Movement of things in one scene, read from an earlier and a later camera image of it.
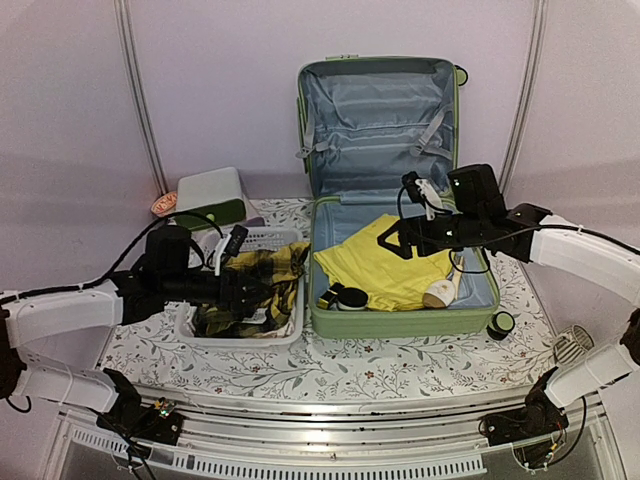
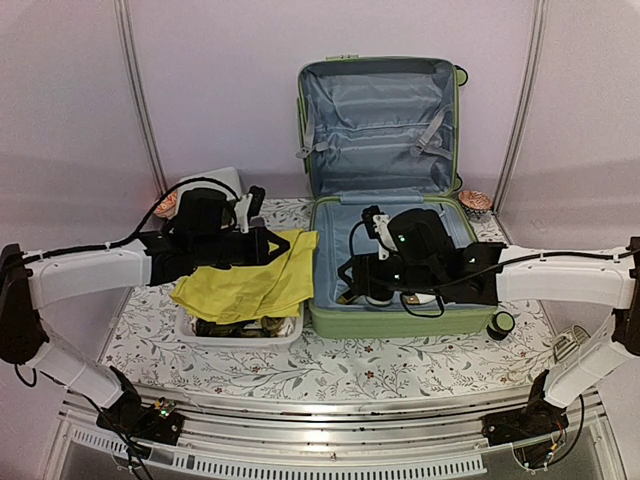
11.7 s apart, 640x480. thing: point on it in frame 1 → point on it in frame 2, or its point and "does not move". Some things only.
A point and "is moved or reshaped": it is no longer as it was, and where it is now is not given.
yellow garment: [388, 276] is moved or reshaped
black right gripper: [408, 226] → [366, 277]
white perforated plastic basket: [255, 239] does not move
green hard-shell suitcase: [361, 123] does not move
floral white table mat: [507, 361] does not move
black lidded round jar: [350, 298] → [379, 298]
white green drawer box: [216, 195] does not move
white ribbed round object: [572, 344] does not move
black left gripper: [231, 294] → [260, 250]
